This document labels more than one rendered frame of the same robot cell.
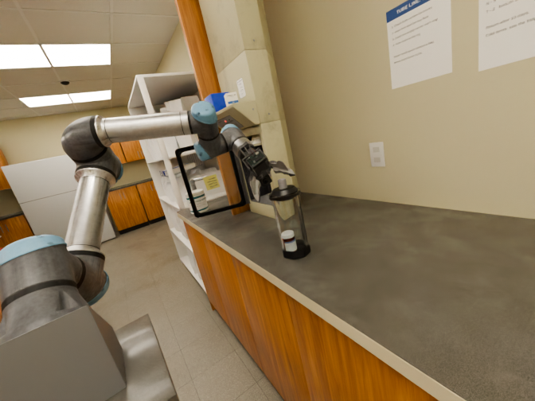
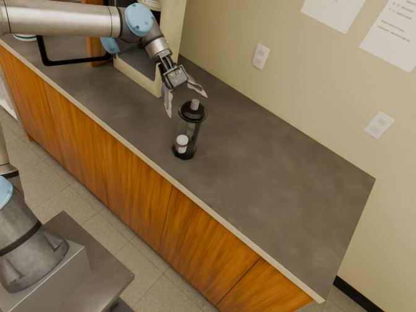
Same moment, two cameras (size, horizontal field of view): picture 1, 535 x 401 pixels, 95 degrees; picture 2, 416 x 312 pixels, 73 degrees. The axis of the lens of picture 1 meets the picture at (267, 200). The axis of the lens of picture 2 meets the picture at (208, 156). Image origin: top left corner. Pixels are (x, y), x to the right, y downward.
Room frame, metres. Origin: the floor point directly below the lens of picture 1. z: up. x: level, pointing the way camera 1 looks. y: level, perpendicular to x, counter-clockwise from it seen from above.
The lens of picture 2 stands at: (0.09, 0.33, 1.83)
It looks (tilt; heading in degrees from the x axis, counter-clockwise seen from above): 48 degrees down; 324
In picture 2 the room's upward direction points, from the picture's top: 18 degrees clockwise
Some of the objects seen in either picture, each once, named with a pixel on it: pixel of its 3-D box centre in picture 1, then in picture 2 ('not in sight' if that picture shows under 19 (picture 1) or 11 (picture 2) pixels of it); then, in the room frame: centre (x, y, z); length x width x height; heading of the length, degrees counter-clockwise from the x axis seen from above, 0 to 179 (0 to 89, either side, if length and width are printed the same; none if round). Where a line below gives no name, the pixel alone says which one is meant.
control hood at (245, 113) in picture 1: (231, 120); not in sight; (1.25, 0.08, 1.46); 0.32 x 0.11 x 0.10; 30
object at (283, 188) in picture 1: (283, 188); (194, 108); (0.79, -0.06, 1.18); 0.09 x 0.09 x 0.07
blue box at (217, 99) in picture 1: (218, 104); not in sight; (1.34, 0.13, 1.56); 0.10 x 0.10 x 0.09; 30
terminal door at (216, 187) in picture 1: (212, 178); (73, 21); (1.38, 0.28, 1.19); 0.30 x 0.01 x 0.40; 98
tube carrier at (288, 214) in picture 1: (290, 221); (188, 131); (0.79, -0.06, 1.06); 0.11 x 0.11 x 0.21
